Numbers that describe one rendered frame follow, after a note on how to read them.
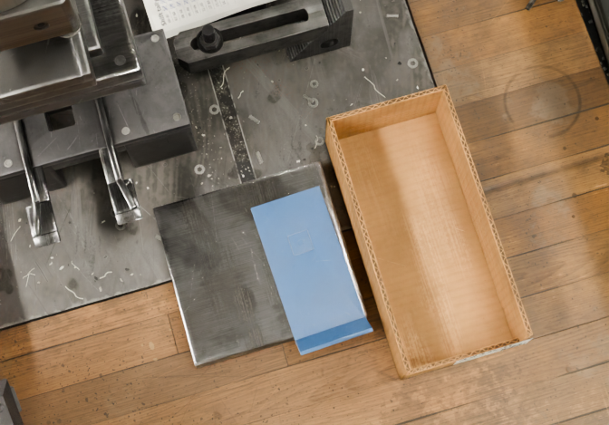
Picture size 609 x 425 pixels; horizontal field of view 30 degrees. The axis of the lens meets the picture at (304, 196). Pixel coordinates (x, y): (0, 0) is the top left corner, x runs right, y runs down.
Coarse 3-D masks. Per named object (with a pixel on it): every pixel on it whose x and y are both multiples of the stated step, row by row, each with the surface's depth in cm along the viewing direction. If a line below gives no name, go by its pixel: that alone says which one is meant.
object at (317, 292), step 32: (320, 192) 110; (256, 224) 110; (288, 224) 110; (320, 224) 110; (288, 256) 109; (320, 256) 109; (288, 288) 108; (320, 288) 108; (352, 288) 108; (288, 320) 107; (320, 320) 107; (352, 320) 107
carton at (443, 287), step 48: (432, 96) 109; (336, 144) 107; (384, 144) 114; (432, 144) 114; (384, 192) 112; (432, 192) 112; (480, 192) 106; (384, 240) 111; (432, 240) 111; (480, 240) 110; (384, 288) 103; (432, 288) 110; (480, 288) 110; (432, 336) 109; (480, 336) 109; (528, 336) 103
